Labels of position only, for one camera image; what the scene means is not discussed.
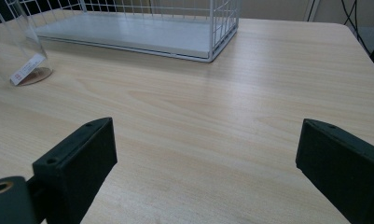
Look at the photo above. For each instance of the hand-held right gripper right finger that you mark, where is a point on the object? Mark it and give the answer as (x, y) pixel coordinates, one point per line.
(340, 161)

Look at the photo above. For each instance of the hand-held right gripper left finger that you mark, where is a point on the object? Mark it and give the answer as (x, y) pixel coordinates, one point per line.
(79, 161)

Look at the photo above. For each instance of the clear glass with label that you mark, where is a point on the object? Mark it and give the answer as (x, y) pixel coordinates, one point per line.
(20, 53)

